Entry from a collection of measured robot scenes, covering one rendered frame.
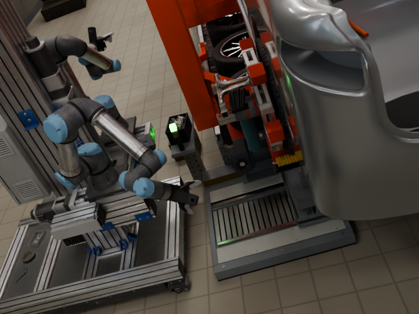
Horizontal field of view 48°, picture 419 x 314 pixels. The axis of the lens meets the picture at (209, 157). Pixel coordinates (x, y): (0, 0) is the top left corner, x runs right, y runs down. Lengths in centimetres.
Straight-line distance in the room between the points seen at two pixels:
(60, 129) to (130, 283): 117
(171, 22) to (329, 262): 163
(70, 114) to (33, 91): 49
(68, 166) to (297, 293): 138
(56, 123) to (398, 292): 184
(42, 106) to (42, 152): 30
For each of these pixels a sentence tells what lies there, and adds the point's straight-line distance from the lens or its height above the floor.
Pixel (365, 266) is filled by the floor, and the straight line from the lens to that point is 278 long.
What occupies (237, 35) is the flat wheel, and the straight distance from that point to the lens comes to 443.
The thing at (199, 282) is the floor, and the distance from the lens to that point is 295.
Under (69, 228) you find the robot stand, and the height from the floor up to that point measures 72.
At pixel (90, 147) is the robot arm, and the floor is 104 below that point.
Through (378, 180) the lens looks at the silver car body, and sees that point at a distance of 171.
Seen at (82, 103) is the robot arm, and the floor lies 138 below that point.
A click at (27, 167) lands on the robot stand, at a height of 98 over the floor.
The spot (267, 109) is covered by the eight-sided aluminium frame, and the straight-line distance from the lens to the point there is 234.
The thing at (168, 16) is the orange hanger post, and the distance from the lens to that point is 284.
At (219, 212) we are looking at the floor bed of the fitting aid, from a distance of 321.
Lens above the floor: 218
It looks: 35 degrees down
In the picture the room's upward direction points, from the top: 22 degrees counter-clockwise
